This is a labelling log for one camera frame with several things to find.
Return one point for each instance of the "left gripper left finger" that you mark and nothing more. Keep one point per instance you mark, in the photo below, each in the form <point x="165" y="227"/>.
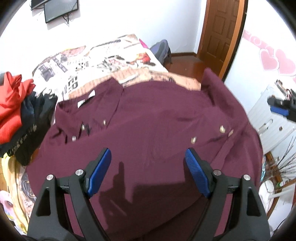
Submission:
<point x="50" y="219"/>

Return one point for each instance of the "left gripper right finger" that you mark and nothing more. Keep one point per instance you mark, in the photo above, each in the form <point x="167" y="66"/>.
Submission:
<point x="247" y="218"/>

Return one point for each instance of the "maroon button shirt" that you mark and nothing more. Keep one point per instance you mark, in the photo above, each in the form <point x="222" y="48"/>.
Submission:
<point x="148" y="192"/>

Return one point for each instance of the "yellow cloth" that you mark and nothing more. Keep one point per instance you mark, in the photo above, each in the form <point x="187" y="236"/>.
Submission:
<point x="11" y="170"/>

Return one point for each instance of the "brown wooden door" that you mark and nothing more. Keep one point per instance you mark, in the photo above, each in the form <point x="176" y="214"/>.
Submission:
<point x="221" y="33"/>

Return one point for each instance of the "black garment pile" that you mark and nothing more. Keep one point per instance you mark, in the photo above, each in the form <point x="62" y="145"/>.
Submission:
<point x="36" y="116"/>

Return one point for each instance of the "red garment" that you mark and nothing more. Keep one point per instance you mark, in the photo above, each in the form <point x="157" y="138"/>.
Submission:
<point x="13" y="93"/>

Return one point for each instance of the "blue grey backpack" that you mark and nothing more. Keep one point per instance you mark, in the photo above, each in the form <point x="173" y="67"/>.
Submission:
<point x="162" y="52"/>

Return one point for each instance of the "newspaper print bed blanket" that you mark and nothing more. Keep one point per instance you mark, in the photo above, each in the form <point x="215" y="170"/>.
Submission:
<point x="97" y="60"/>

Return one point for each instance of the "wall mounted black monitor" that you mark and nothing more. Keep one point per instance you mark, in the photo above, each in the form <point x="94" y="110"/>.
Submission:
<point x="54" y="9"/>

